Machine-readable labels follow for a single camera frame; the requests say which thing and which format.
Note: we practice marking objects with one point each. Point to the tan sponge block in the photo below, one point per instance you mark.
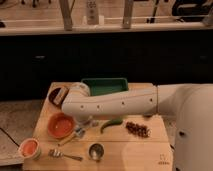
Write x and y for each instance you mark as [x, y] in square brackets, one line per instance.
[60, 96]

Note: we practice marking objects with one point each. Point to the green chili pepper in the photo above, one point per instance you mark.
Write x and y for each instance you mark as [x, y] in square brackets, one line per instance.
[112, 122]

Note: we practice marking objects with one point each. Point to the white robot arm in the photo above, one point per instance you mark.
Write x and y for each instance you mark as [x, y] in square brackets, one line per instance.
[191, 104]

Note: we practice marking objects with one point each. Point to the small metal cup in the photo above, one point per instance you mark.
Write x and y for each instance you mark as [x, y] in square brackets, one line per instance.
[96, 151]

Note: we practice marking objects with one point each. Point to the green plastic tray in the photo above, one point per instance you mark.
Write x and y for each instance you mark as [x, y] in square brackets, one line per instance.
[102, 86]

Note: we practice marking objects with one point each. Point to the bunch of red grapes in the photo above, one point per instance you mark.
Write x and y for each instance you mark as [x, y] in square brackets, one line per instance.
[138, 130]

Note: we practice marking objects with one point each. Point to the green measuring scoop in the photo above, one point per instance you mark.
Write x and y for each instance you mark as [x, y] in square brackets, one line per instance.
[68, 138]

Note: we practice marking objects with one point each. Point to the orange cup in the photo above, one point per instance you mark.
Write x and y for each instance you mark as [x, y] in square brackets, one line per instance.
[29, 149]

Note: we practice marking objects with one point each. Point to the grey towel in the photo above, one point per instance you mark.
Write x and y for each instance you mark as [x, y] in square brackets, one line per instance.
[93, 123]

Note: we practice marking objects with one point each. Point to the red bowl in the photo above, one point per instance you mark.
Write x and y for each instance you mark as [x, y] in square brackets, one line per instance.
[60, 125]

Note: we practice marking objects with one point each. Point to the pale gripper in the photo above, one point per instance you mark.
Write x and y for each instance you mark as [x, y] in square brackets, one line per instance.
[81, 128]

